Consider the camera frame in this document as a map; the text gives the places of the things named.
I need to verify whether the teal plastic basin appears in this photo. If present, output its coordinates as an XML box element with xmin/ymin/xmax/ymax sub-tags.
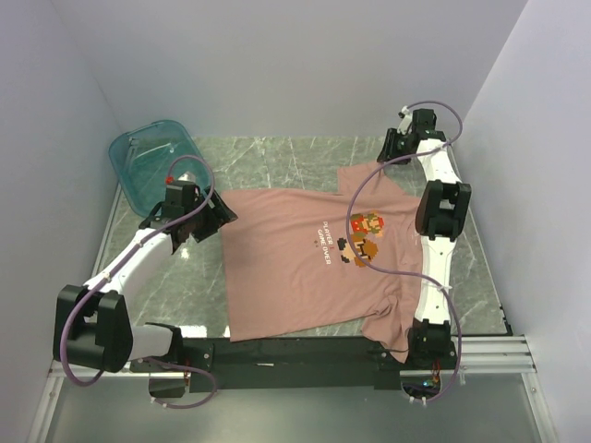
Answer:
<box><xmin>108</xmin><ymin>120</ymin><xmax>211</xmax><ymax>218</ymax></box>

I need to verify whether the pink t shirt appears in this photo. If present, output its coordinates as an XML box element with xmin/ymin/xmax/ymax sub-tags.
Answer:
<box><xmin>221</xmin><ymin>162</ymin><xmax>423</xmax><ymax>362</ymax></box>

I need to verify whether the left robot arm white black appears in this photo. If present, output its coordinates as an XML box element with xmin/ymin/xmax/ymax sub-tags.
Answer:
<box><xmin>53</xmin><ymin>180</ymin><xmax>237</xmax><ymax>373</ymax></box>

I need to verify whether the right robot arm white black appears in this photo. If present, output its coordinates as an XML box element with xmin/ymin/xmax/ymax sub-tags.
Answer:
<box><xmin>378</xmin><ymin>102</ymin><xmax>472</xmax><ymax>368</ymax></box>

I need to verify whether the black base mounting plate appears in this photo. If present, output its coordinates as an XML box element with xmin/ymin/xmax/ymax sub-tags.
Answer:
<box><xmin>128</xmin><ymin>334</ymin><xmax>458</xmax><ymax>393</ymax></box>

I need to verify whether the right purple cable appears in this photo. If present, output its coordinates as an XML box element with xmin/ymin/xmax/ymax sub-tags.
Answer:
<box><xmin>344</xmin><ymin>102</ymin><xmax>464</xmax><ymax>405</ymax></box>

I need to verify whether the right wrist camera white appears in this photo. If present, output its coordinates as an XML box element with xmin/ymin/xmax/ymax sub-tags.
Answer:
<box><xmin>396</xmin><ymin>104</ymin><xmax>415</xmax><ymax>135</ymax></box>

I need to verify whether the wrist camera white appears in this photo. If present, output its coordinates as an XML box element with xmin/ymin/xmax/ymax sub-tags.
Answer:
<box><xmin>396</xmin><ymin>104</ymin><xmax>415</xmax><ymax>135</ymax></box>
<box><xmin>165</xmin><ymin>171</ymin><xmax>196</xmax><ymax>186</ymax></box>

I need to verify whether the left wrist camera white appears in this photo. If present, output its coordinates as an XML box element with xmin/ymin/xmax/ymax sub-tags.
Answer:
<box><xmin>165</xmin><ymin>171</ymin><xmax>196</xmax><ymax>186</ymax></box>

